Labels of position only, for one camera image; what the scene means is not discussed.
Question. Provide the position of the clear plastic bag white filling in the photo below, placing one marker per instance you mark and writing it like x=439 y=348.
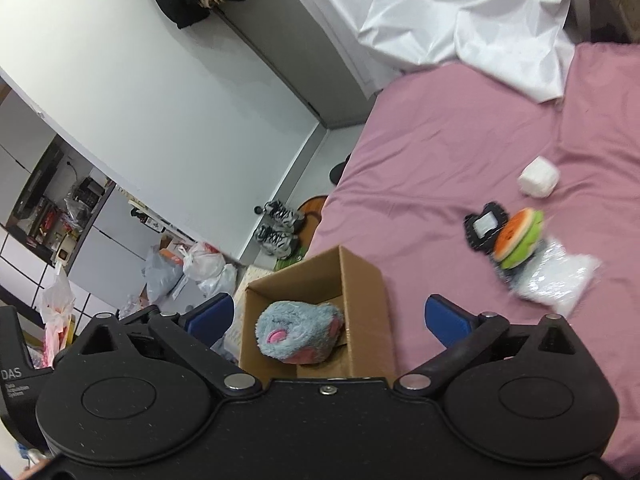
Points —
x=560 y=280

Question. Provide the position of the orange floor mat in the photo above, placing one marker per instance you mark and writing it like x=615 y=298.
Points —
x=310 y=210

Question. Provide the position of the black pouch with white window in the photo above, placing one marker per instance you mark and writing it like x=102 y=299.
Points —
x=472 y=231

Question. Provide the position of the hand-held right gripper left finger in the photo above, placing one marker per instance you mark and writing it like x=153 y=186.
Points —
x=210 y=316

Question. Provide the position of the black slipper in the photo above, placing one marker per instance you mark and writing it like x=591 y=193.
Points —
x=337 y=172

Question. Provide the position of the translucent plastic bag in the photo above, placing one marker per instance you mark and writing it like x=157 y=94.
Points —
x=222 y=280

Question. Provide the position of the brown cardboard box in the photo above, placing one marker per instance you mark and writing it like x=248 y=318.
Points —
x=365 y=280

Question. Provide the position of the orange cardboard box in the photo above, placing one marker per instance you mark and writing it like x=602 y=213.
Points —
x=172 y=255

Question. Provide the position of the watermelon slice plush toy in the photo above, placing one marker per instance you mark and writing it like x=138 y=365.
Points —
x=516 y=237

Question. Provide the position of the pink and white plastic bag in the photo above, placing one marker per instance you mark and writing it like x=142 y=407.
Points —
x=57 y=305

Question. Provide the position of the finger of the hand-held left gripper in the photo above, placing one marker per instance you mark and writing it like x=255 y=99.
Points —
x=142 y=312

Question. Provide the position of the black counter appliance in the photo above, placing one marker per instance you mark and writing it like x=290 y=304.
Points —
x=87 y=191

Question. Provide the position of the grey-blue soft cloth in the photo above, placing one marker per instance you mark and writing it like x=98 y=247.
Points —
x=514 y=277

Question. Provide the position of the white bed sheet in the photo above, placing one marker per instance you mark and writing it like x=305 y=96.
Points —
x=425 y=5

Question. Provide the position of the grey wardrobe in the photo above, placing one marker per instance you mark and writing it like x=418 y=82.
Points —
x=310 y=60

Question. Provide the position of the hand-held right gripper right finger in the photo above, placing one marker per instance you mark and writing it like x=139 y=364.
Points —
x=446 y=317

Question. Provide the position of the grey and pink plush toy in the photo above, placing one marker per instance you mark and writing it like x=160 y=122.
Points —
x=300 y=332

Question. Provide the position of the grey plastic bag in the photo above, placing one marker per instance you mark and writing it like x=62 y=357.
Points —
x=162 y=275

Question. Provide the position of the white and red plastic bag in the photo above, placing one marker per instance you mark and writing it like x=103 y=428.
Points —
x=202 y=265

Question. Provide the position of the white squishy block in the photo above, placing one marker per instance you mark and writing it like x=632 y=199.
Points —
x=538 y=176

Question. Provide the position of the zebra striped sneaker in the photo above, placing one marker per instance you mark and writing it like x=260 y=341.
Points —
x=281 y=216
x=274 y=241

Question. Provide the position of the black range hood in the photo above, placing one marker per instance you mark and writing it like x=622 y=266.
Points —
x=35 y=185

